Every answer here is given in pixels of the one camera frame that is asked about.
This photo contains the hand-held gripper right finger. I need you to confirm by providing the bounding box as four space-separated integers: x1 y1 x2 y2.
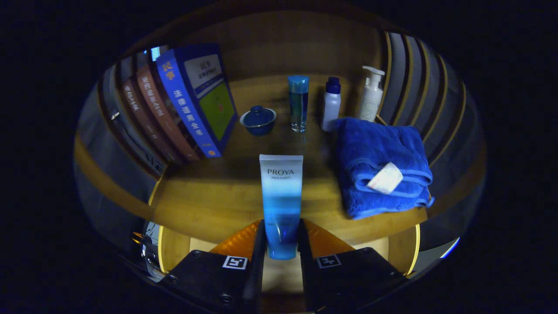
296 218 408 313

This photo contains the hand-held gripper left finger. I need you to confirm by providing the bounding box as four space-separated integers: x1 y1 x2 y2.
159 219 267 314

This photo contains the blue and white cosmetic tube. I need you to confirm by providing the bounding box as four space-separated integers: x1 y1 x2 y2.
259 154 304 260

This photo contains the wooden countertop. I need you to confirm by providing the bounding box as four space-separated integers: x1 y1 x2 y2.
148 74 430 245

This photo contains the wooden cabinet with slatted hutch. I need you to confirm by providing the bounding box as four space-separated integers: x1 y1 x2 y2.
73 9 487 280

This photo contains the folded blue towel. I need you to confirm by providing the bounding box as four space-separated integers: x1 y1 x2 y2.
335 117 435 220

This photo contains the blue lidded teacup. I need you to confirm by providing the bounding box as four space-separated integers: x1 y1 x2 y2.
239 105 277 136

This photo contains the white bottle with blue cap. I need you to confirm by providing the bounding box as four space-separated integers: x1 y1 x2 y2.
322 77 342 132

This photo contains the dark brown book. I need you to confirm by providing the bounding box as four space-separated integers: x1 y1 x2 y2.
122 78 184 165

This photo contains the thick blue book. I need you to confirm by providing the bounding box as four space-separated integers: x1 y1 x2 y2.
156 43 238 158

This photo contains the teal glass bottle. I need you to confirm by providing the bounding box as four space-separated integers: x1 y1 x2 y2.
287 75 310 133

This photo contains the white pump bottle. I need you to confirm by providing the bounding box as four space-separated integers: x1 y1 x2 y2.
358 65 386 123

